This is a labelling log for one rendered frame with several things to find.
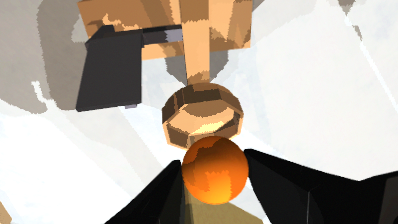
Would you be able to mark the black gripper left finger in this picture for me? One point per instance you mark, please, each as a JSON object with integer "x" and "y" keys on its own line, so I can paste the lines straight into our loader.
{"x": 162, "y": 201}

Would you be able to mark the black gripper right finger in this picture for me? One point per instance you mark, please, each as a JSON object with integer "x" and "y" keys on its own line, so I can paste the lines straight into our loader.
{"x": 290, "y": 193}

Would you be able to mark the orange ball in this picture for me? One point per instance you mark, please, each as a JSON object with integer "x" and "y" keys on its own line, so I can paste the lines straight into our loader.
{"x": 214, "y": 169}

